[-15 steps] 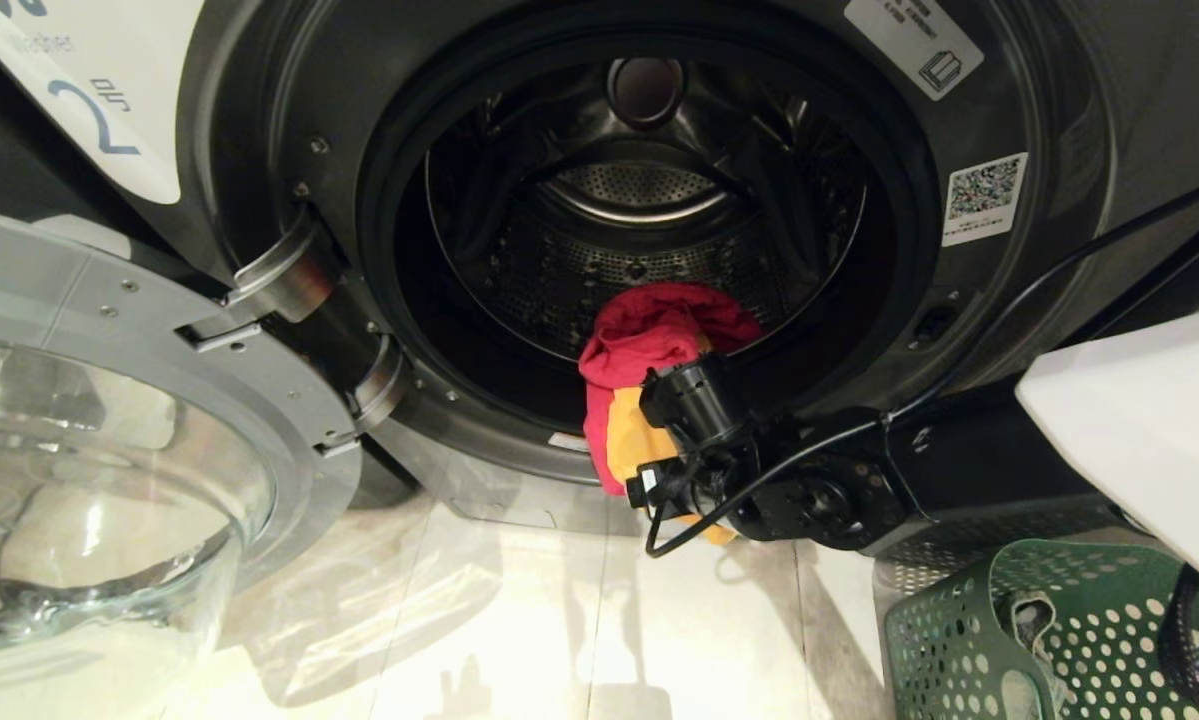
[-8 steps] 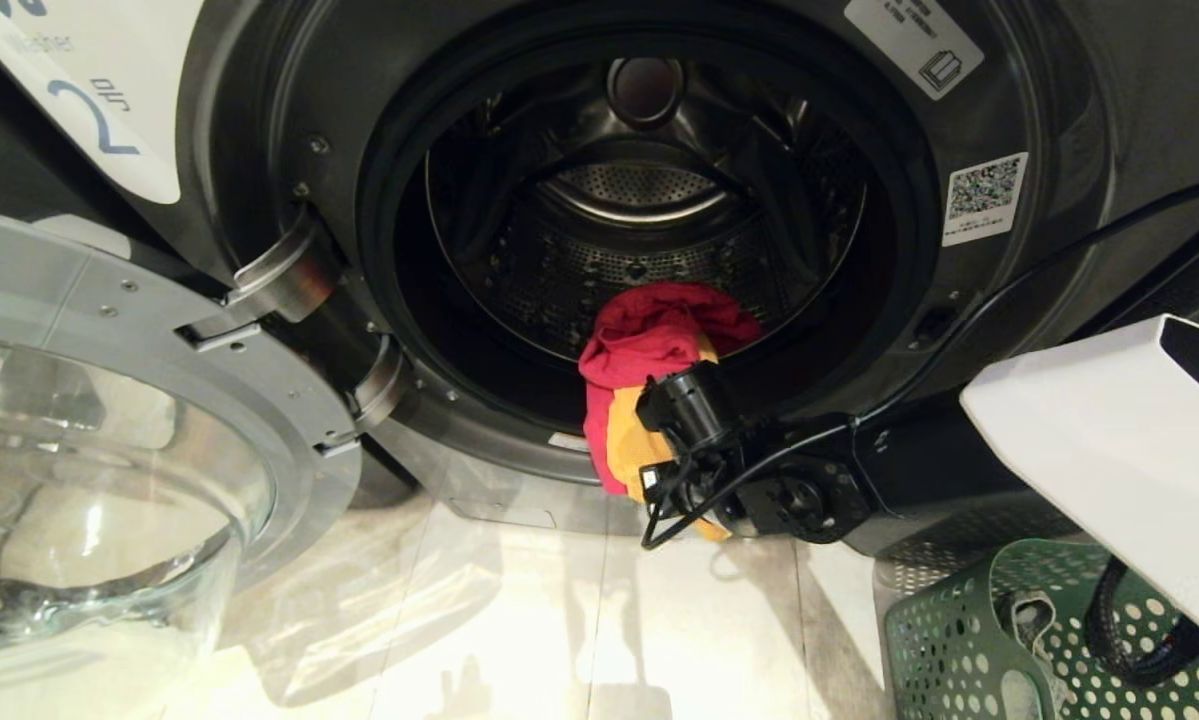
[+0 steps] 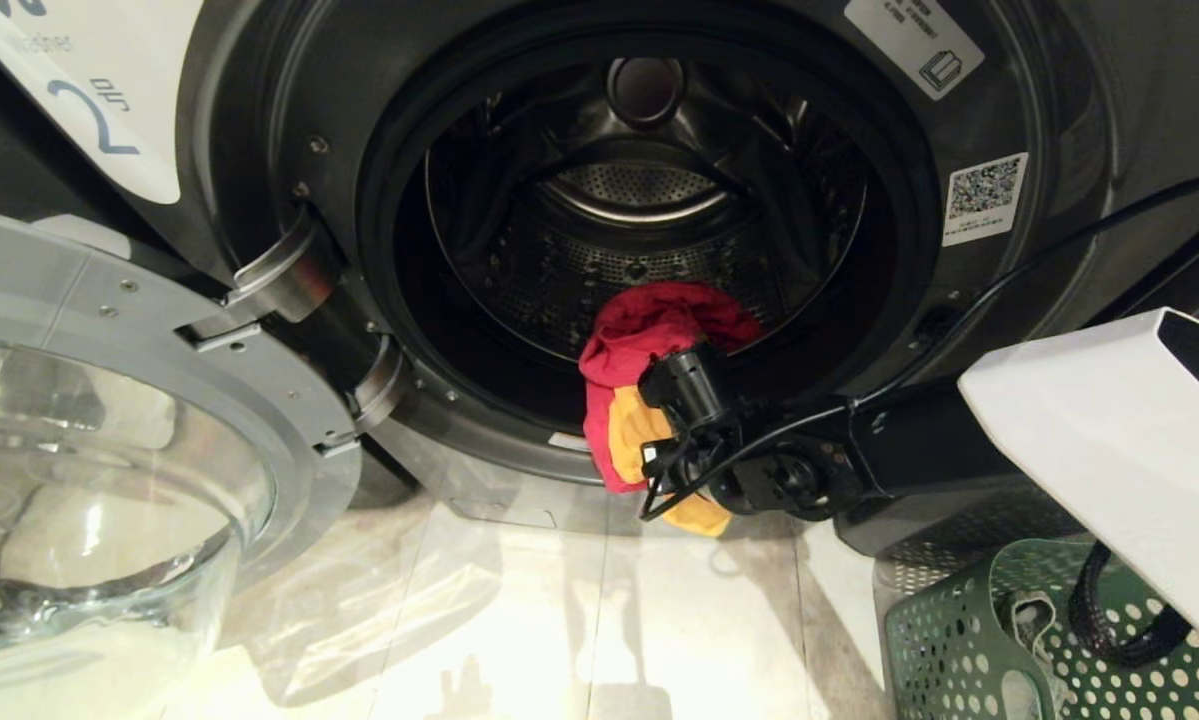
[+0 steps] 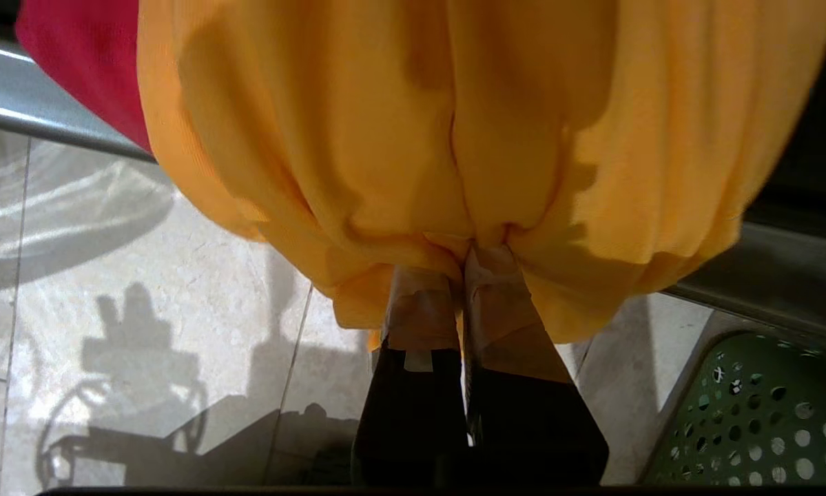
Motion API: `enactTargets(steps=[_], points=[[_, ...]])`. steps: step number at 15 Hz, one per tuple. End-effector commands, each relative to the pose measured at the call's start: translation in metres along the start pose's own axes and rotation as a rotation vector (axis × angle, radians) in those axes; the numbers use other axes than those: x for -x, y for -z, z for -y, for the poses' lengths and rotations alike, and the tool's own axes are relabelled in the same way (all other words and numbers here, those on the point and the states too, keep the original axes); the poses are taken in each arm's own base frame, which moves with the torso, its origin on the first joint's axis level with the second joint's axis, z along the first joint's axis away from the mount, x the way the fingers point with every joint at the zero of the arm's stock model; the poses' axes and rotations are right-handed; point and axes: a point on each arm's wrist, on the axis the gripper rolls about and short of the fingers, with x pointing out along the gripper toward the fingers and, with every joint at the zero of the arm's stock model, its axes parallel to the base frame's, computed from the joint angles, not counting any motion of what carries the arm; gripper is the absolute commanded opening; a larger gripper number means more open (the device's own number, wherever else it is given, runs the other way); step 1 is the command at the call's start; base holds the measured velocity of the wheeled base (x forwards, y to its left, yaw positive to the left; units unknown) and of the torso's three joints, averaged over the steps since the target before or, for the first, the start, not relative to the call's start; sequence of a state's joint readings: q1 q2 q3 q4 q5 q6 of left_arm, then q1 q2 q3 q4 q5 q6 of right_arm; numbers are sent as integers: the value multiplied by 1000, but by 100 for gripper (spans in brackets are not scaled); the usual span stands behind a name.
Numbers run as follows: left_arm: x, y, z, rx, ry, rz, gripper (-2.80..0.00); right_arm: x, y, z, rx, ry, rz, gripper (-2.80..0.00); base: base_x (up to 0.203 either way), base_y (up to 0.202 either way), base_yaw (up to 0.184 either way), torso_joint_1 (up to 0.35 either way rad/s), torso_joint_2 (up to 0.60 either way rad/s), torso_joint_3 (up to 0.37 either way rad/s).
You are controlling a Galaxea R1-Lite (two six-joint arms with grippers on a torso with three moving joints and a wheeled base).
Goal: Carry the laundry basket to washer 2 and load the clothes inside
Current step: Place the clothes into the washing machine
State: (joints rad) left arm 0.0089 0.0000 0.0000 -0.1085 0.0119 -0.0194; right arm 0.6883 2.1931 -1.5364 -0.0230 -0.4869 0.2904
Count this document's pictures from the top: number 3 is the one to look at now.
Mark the white rectangular sticker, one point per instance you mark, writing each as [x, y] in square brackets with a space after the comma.
[909, 40]

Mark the red and yellow cloth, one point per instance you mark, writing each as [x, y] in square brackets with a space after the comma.
[649, 315]

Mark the pale cloth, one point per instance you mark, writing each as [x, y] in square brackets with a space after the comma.
[1034, 622]

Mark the large white washer sign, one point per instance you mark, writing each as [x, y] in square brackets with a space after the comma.
[109, 80]

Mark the glass washer door silver rim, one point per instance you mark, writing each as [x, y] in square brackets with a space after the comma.
[159, 335]

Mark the white code sticker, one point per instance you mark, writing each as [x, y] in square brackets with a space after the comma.
[985, 195]

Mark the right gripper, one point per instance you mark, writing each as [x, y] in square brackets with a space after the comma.
[687, 385]

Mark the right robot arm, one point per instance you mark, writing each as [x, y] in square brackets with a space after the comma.
[1089, 430]

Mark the dark grey front-load washer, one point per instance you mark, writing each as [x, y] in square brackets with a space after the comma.
[259, 110]

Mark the green perforated laundry basket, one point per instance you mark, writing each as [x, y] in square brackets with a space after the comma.
[949, 640]

